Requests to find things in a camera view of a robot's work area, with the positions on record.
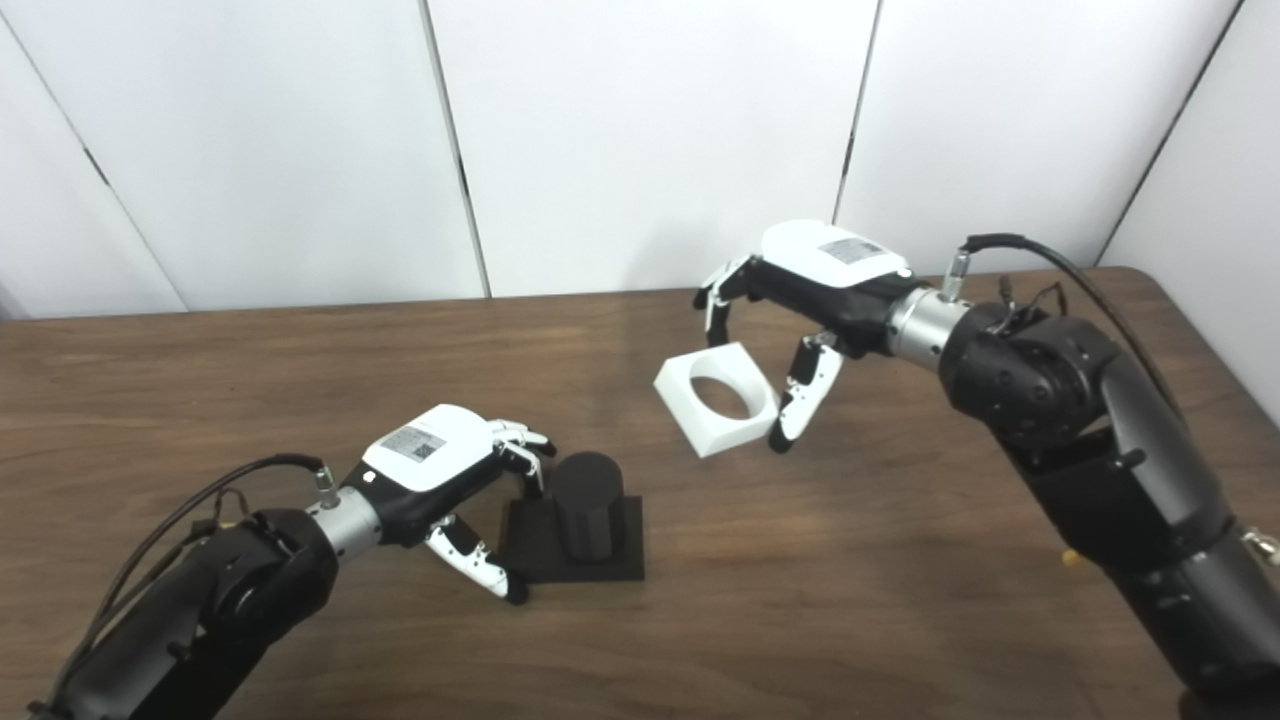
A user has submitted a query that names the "black peg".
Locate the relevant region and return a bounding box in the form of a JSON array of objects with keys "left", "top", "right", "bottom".
[{"left": 497, "top": 452, "right": 647, "bottom": 585}]

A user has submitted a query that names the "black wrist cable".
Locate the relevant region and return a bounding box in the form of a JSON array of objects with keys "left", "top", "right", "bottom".
[
  {"left": 50, "top": 455, "right": 341, "bottom": 701},
  {"left": 940, "top": 233, "right": 1186, "bottom": 421}
]

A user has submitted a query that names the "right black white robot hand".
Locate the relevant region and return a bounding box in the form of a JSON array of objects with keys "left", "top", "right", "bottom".
[{"left": 695, "top": 220, "right": 913, "bottom": 455}]

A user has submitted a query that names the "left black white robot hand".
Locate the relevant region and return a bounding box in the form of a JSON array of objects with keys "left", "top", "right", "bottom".
[{"left": 343, "top": 404, "right": 557, "bottom": 607}]

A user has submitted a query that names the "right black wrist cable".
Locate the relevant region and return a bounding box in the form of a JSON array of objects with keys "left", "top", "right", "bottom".
[{"left": 940, "top": 233, "right": 1186, "bottom": 421}]

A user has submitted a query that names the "white square piece with hole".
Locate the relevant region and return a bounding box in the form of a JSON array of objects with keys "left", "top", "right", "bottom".
[{"left": 654, "top": 342, "right": 780, "bottom": 459}]

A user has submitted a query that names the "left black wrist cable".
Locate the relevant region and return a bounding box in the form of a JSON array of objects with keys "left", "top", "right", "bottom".
[{"left": 50, "top": 455, "right": 341, "bottom": 701}]

